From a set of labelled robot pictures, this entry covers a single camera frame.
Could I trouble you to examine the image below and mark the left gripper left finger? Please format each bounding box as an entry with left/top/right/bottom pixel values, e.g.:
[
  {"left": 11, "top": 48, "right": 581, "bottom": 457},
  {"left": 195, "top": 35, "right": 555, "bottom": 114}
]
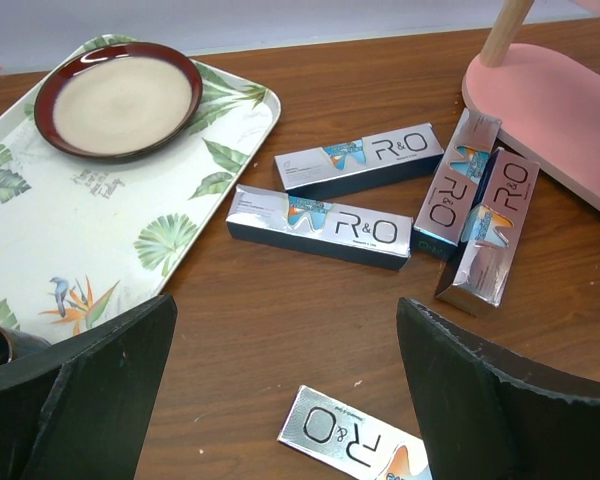
[{"left": 0, "top": 294, "right": 177, "bottom": 479}]

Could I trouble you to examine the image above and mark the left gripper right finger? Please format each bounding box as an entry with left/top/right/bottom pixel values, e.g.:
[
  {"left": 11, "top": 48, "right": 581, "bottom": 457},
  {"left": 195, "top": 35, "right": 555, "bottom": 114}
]
[{"left": 396, "top": 298, "right": 600, "bottom": 479}]

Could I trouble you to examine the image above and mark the silver R&O box front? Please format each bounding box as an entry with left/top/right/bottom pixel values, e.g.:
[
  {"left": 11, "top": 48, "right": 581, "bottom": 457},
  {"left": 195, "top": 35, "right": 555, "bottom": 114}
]
[{"left": 278, "top": 385, "right": 432, "bottom": 479}]

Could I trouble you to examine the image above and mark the silver r&o box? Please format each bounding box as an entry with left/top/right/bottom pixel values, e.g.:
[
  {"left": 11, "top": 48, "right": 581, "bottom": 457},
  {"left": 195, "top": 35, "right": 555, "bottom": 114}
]
[
  {"left": 435, "top": 148, "right": 539, "bottom": 316},
  {"left": 278, "top": 385, "right": 432, "bottom": 479},
  {"left": 226, "top": 185, "right": 412, "bottom": 271},
  {"left": 275, "top": 123, "right": 444, "bottom": 200}
]

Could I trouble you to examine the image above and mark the dark small cup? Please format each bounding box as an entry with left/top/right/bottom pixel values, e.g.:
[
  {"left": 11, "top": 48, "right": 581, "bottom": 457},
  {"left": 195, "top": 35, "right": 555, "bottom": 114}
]
[{"left": 0, "top": 326, "right": 51, "bottom": 366}]

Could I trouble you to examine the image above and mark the floral leaf pattern tray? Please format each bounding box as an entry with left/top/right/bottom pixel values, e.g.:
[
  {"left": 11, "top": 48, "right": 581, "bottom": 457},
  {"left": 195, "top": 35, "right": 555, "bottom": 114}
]
[{"left": 0, "top": 64, "right": 281, "bottom": 343}]

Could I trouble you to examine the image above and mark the silver R&O box diagonal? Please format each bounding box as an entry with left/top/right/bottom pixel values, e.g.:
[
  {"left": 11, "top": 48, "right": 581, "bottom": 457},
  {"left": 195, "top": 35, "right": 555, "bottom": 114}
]
[{"left": 411, "top": 108, "right": 501, "bottom": 261}]

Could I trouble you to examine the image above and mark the silver R&O box top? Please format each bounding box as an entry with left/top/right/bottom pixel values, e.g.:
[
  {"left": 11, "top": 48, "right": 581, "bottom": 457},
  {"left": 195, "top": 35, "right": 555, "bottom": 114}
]
[{"left": 275, "top": 123, "right": 444, "bottom": 200}]

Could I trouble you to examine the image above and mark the red rimmed beige plate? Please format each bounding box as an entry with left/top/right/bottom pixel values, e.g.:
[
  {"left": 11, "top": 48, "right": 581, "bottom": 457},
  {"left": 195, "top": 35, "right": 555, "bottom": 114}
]
[{"left": 33, "top": 42, "right": 203, "bottom": 161}]

